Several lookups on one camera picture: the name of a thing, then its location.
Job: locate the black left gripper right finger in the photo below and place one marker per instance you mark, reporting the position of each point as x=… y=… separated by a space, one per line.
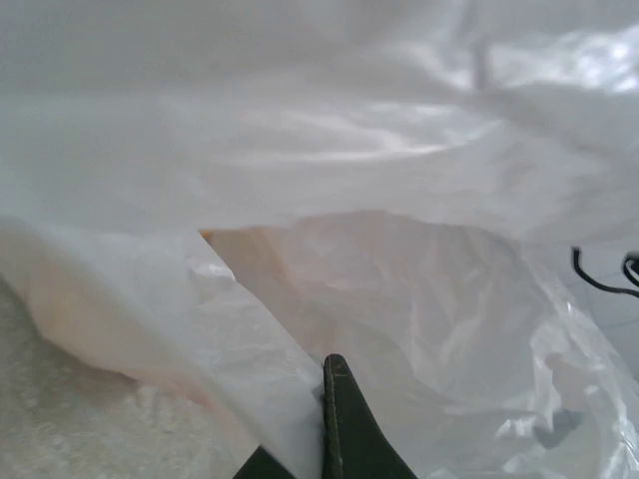
x=349 y=429

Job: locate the white plastic bag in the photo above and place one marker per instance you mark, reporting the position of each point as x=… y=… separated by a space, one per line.
x=349 y=149

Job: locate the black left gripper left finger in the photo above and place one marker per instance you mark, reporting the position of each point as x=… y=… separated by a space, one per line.
x=262 y=466

